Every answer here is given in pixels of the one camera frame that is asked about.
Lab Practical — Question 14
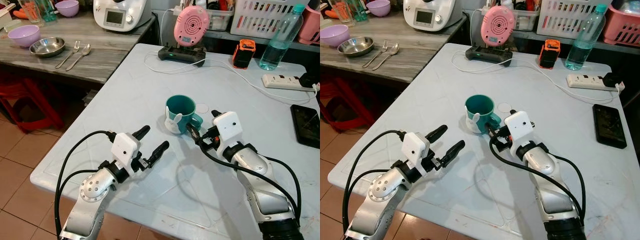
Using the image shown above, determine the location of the clear storage container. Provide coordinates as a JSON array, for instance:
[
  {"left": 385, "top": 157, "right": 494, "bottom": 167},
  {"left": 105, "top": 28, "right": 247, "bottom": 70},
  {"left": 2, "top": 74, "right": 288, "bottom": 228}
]
[
  {"left": 512, "top": 0, "right": 541, "bottom": 32},
  {"left": 205, "top": 0, "right": 236, "bottom": 32}
]

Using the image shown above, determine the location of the teal mug with white bunny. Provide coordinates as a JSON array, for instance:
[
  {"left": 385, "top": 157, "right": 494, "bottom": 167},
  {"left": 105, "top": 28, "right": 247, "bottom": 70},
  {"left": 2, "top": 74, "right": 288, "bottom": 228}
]
[
  {"left": 464, "top": 94, "right": 502, "bottom": 135},
  {"left": 164, "top": 94, "right": 204, "bottom": 135}
]

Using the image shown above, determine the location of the thin white cable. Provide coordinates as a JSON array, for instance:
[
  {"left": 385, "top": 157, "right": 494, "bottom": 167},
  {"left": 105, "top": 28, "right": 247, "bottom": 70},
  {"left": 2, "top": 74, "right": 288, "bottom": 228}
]
[
  {"left": 451, "top": 50, "right": 626, "bottom": 96},
  {"left": 144, "top": 50, "right": 321, "bottom": 96}
]

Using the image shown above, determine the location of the black smartphone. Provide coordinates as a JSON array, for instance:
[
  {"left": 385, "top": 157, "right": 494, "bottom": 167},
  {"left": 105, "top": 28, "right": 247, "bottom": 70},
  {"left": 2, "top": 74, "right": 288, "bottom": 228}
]
[
  {"left": 290, "top": 104, "right": 321, "bottom": 148},
  {"left": 592, "top": 104, "right": 628, "bottom": 150}
]

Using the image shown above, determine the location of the green plastic bottle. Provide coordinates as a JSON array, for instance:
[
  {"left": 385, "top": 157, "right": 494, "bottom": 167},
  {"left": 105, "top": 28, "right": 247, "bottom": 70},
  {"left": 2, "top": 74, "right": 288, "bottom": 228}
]
[
  {"left": 35, "top": 0, "right": 57, "bottom": 22},
  {"left": 347, "top": 0, "right": 368, "bottom": 22}
]

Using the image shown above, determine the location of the white power strip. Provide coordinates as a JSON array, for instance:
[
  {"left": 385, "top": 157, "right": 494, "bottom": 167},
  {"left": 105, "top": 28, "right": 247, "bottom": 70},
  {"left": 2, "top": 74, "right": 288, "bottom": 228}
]
[
  {"left": 262, "top": 74, "right": 321, "bottom": 91},
  {"left": 566, "top": 74, "right": 623, "bottom": 91}
]

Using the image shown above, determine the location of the white kitchen appliance with screen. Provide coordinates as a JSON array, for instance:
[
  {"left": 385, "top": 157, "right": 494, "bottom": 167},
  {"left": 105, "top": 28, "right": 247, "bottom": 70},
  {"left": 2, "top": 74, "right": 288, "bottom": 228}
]
[
  {"left": 403, "top": 0, "right": 463, "bottom": 32},
  {"left": 93, "top": 0, "right": 152, "bottom": 33}
]

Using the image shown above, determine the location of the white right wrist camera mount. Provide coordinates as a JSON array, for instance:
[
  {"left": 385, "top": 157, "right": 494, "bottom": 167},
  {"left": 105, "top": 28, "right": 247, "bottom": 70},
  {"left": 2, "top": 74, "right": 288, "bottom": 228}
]
[
  {"left": 212, "top": 111, "right": 244, "bottom": 146},
  {"left": 504, "top": 111, "right": 535, "bottom": 146}
]

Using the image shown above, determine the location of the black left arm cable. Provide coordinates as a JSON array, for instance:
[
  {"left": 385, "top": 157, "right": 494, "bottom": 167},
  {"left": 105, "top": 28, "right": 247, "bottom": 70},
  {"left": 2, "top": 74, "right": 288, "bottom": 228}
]
[
  {"left": 56, "top": 169, "right": 103, "bottom": 193},
  {"left": 345, "top": 169, "right": 396, "bottom": 193},
  {"left": 342, "top": 130, "right": 406, "bottom": 236},
  {"left": 54, "top": 130, "right": 118, "bottom": 236}
]

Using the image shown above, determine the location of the grey wooden counter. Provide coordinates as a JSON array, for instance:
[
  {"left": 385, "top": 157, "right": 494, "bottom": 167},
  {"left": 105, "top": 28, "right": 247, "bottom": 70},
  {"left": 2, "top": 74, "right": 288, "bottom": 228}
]
[
  {"left": 0, "top": 12, "right": 156, "bottom": 85},
  {"left": 320, "top": 12, "right": 466, "bottom": 84}
]

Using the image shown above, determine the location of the clear plastic water bottle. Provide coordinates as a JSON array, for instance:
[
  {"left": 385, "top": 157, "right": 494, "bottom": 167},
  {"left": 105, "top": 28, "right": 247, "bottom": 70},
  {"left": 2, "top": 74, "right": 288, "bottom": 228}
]
[
  {"left": 564, "top": 4, "right": 608, "bottom": 71},
  {"left": 259, "top": 4, "right": 306, "bottom": 71}
]

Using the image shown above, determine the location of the pink plastic basket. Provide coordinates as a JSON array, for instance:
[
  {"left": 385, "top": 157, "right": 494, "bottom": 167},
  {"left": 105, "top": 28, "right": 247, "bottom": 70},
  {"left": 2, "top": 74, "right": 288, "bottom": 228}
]
[
  {"left": 602, "top": 5, "right": 640, "bottom": 47},
  {"left": 297, "top": 5, "right": 321, "bottom": 45}
]

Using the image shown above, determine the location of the red plastic stool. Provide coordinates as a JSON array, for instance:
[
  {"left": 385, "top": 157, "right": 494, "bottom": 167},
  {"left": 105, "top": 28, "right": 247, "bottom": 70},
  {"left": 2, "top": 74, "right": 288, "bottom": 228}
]
[
  {"left": 0, "top": 80, "right": 66, "bottom": 132},
  {"left": 320, "top": 80, "right": 373, "bottom": 132}
]

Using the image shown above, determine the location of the black charging dock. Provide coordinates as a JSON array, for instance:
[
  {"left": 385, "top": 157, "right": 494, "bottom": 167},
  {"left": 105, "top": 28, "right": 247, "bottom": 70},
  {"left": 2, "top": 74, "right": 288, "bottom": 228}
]
[
  {"left": 158, "top": 45, "right": 207, "bottom": 67},
  {"left": 465, "top": 45, "right": 514, "bottom": 67}
]

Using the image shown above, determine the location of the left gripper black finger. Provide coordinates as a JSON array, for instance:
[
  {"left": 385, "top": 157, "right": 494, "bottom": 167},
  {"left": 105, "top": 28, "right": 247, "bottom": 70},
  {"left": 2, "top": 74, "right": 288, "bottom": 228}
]
[
  {"left": 425, "top": 124, "right": 449, "bottom": 144},
  {"left": 440, "top": 140, "right": 466, "bottom": 167},
  {"left": 131, "top": 125, "right": 151, "bottom": 143},
  {"left": 147, "top": 140, "right": 171, "bottom": 167}
]

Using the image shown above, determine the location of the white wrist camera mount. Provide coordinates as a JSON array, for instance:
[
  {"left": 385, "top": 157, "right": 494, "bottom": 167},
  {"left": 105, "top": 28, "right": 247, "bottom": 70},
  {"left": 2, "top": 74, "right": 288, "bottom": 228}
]
[
  {"left": 110, "top": 132, "right": 141, "bottom": 173},
  {"left": 402, "top": 132, "right": 432, "bottom": 172},
  {"left": 212, "top": 111, "right": 244, "bottom": 146},
  {"left": 504, "top": 111, "right": 535, "bottom": 146}
]

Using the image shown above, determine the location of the white vegetable slicer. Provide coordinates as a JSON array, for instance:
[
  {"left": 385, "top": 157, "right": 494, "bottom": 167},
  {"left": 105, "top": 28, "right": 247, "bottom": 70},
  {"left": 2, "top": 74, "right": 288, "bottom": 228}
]
[{"left": 0, "top": 2, "right": 17, "bottom": 31}]

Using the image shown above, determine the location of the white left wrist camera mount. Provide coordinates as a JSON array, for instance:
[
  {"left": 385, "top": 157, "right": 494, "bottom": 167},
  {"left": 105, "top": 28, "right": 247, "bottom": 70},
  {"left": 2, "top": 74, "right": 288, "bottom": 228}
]
[
  {"left": 402, "top": 132, "right": 432, "bottom": 172},
  {"left": 110, "top": 132, "right": 141, "bottom": 173}
]

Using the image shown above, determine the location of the large purple plastic bowl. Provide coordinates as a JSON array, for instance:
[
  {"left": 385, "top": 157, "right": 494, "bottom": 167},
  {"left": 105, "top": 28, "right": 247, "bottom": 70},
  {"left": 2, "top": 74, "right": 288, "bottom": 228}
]
[
  {"left": 7, "top": 25, "right": 41, "bottom": 48},
  {"left": 320, "top": 24, "right": 350, "bottom": 48}
]

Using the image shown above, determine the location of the orange and black battery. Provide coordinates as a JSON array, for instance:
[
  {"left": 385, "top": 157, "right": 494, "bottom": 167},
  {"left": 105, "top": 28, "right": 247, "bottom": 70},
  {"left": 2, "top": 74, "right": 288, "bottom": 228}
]
[
  {"left": 538, "top": 39, "right": 562, "bottom": 69},
  {"left": 232, "top": 39, "right": 257, "bottom": 69}
]

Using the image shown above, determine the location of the white plastic basket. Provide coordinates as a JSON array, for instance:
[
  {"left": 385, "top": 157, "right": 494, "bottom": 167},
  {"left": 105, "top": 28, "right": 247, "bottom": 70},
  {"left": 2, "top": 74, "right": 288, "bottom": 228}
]
[
  {"left": 230, "top": 0, "right": 307, "bottom": 40},
  {"left": 536, "top": 0, "right": 612, "bottom": 40}
]

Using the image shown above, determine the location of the clear drinking glass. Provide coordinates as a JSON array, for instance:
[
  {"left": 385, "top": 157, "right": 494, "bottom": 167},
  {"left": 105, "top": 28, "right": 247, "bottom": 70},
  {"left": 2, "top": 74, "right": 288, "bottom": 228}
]
[
  {"left": 330, "top": 0, "right": 351, "bottom": 22},
  {"left": 19, "top": 0, "right": 42, "bottom": 23}
]

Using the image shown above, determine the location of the pink round fan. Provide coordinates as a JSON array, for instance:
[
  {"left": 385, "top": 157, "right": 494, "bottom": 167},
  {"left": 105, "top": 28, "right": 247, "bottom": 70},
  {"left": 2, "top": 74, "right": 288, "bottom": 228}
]
[
  {"left": 480, "top": 5, "right": 517, "bottom": 47},
  {"left": 173, "top": 5, "right": 211, "bottom": 47}
]

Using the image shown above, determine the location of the black plug adapter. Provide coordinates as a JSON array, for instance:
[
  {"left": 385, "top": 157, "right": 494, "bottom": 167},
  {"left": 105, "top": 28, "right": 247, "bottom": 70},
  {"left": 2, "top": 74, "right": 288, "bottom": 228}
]
[
  {"left": 299, "top": 71, "right": 321, "bottom": 90},
  {"left": 602, "top": 71, "right": 625, "bottom": 90}
]

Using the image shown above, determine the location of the steel fork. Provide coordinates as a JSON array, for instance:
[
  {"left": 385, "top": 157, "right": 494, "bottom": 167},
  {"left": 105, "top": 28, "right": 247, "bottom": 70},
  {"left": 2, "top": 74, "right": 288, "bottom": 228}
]
[
  {"left": 55, "top": 40, "right": 82, "bottom": 69},
  {"left": 362, "top": 40, "right": 390, "bottom": 69}
]

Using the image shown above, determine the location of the stainless steel bowl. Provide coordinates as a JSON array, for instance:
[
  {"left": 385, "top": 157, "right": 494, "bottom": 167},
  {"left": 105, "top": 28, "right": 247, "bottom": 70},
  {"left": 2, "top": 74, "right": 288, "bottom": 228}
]
[
  {"left": 337, "top": 36, "right": 375, "bottom": 57},
  {"left": 29, "top": 37, "right": 66, "bottom": 58}
]

